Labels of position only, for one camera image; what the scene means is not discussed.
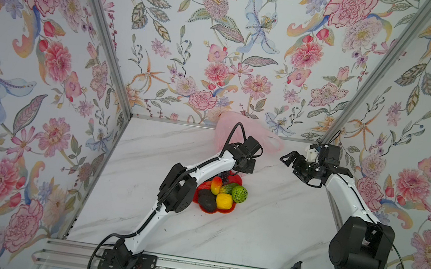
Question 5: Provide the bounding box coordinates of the dark purple grape bunch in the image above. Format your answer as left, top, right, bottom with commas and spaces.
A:
217, 171, 230, 185

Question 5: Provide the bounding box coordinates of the pink plastic bag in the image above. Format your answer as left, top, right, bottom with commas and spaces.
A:
212, 108, 288, 162

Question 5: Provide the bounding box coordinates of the red yellow mango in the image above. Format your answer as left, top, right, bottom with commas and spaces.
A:
210, 176, 223, 196

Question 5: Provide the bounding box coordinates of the green round textured fruit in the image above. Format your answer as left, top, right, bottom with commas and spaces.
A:
231, 185, 248, 204

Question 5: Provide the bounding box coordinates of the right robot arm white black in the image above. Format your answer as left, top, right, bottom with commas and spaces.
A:
280, 144, 395, 269

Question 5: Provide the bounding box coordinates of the red flower-shaped plate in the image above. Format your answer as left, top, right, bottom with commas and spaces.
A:
193, 171, 243, 214

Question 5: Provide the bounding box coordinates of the red strawberry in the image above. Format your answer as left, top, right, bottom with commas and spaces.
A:
197, 181, 212, 190

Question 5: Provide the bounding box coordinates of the yellow lemon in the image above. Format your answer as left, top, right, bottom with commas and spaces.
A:
215, 193, 233, 211

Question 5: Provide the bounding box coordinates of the dark avocado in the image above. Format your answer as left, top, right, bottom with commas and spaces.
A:
197, 189, 217, 214

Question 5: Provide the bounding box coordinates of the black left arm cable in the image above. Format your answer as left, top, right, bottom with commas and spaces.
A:
86, 103, 250, 269

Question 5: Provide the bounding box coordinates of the right aluminium corner post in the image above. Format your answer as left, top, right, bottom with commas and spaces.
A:
318, 0, 431, 143

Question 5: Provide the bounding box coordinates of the aluminium corner post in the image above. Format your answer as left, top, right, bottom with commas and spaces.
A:
89, 0, 133, 120
318, 0, 431, 143

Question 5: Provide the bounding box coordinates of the left aluminium corner post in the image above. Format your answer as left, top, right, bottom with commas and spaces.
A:
89, 0, 133, 120

